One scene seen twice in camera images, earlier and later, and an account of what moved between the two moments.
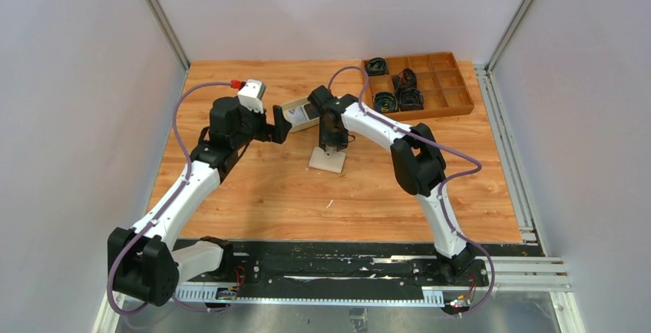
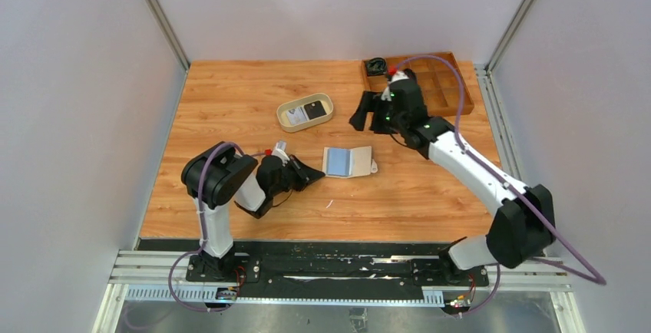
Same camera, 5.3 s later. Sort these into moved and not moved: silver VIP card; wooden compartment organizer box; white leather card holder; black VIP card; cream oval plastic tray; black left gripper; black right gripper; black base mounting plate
Moved: black right gripper; white leather card holder; black left gripper
Not moved: black VIP card; wooden compartment organizer box; silver VIP card; cream oval plastic tray; black base mounting plate
